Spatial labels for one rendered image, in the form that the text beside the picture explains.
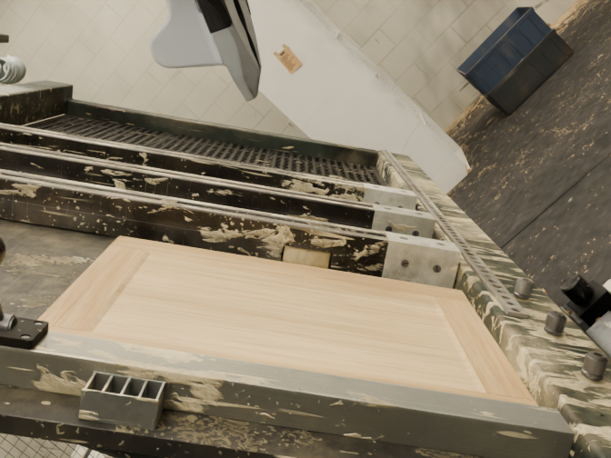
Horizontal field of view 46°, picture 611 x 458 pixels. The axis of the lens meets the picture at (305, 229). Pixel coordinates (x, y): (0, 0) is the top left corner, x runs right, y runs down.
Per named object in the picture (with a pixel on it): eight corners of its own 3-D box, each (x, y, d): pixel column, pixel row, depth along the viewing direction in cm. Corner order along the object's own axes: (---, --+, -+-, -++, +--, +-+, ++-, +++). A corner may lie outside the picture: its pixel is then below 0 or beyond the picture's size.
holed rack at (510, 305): (528, 318, 99) (529, 314, 99) (507, 315, 99) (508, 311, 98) (388, 152, 259) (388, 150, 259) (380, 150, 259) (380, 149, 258)
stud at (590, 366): (605, 384, 80) (613, 360, 80) (585, 381, 80) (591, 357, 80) (596, 374, 83) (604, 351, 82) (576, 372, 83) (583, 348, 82)
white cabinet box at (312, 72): (472, 171, 469) (238, -56, 434) (408, 229, 487) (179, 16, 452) (461, 148, 526) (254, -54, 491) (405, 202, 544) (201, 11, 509)
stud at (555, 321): (565, 339, 93) (570, 317, 92) (546, 335, 93) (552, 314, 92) (557, 332, 95) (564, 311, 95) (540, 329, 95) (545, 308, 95)
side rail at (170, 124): (372, 183, 253) (378, 153, 251) (63, 132, 248) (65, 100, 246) (370, 179, 261) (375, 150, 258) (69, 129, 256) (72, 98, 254)
